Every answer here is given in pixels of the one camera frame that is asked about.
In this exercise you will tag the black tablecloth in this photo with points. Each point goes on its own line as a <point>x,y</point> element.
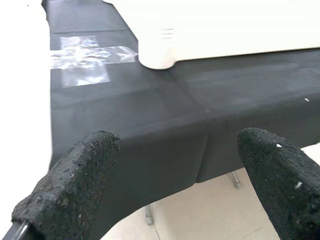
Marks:
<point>162,125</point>

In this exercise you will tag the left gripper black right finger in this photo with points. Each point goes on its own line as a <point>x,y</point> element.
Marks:
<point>282,187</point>

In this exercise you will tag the clear tape cross patch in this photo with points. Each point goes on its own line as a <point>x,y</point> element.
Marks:
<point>82,60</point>

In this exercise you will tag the white plastic children table top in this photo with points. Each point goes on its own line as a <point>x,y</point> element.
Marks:
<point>225,25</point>

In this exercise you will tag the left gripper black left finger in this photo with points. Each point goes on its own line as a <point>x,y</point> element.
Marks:
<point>75,187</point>

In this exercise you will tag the grey metal table leg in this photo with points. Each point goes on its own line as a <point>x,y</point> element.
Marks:
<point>236,180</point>
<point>149,215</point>

